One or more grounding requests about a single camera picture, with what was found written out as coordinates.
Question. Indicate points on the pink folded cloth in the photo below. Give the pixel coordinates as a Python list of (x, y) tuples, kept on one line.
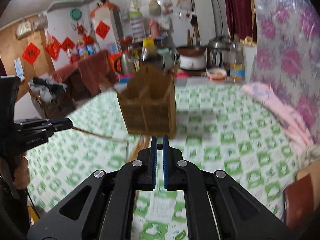
[(290, 120)]

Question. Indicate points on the red cloth covered cabinet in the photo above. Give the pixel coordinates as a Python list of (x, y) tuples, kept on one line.
[(94, 70)]

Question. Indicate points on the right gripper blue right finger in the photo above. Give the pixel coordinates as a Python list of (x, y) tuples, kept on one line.
[(172, 178)]

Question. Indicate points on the chopstick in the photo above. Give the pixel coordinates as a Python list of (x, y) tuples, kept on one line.
[(99, 135)]

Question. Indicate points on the white refrigerator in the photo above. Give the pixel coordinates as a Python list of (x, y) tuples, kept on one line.
[(107, 27)]

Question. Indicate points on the red white round tin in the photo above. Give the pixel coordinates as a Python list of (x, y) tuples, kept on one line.
[(217, 74)]

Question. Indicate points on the wooden slatted utensil holder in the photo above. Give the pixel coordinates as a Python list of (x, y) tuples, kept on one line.
[(148, 103)]

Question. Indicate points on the stainless steel pot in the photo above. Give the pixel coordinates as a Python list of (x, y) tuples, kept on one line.
[(218, 49)]

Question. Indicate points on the steel electric kettle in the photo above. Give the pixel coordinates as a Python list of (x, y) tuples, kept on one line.
[(125, 65)]

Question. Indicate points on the person's left hand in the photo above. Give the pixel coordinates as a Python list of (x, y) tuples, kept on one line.
[(22, 174)]

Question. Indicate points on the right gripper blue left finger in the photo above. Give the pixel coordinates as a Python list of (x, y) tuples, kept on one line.
[(147, 174)]

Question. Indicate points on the clear plastic oil bottle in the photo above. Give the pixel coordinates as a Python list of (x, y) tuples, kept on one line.
[(237, 68)]

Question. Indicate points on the green checkered tablecloth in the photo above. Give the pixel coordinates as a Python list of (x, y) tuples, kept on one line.
[(223, 174)]

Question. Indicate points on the white rice cooker brown bowl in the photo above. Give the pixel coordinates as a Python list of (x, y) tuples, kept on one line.
[(192, 58)]

